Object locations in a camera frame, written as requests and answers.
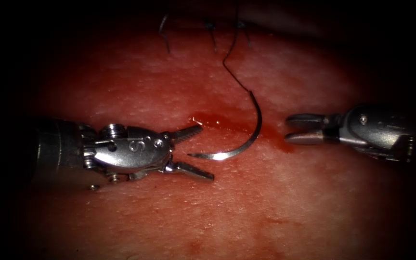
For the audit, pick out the left arm needle driver jaw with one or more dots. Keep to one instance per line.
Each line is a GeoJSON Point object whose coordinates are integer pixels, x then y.
{"type": "Point", "coordinates": [186, 133]}
{"type": "Point", "coordinates": [193, 172]}

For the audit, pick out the right arm needle driver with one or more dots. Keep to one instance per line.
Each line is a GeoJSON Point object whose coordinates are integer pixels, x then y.
{"type": "Point", "coordinates": [374, 130]}

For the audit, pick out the right arm needle driver jaw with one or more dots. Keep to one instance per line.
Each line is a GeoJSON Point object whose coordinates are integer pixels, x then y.
{"type": "Point", "coordinates": [305, 138]}
{"type": "Point", "coordinates": [305, 121]}

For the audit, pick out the left arm needle driver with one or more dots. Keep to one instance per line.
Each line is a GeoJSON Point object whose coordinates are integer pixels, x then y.
{"type": "Point", "coordinates": [132, 151]}

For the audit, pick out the curved steel needle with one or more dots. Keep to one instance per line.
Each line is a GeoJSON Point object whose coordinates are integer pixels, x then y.
{"type": "Point", "coordinates": [229, 155]}

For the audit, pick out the black thread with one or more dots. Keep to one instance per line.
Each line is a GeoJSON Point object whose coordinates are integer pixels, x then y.
{"type": "Point", "coordinates": [235, 32]}

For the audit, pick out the dark left arm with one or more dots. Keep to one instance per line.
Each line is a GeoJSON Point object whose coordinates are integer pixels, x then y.
{"type": "Point", "coordinates": [56, 151]}

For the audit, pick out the tissue pad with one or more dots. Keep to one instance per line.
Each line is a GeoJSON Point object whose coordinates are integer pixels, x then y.
{"type": "Point", "coordinates": [193, 216]}

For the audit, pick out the blue thread piece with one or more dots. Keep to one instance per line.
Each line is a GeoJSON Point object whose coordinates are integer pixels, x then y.
{"type": "Point", "coordinates": [160, 31]}

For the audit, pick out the blue stitching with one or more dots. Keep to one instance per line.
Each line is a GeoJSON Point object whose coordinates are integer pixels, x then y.
{"type": "Point", "coordinates": [210, 24]}

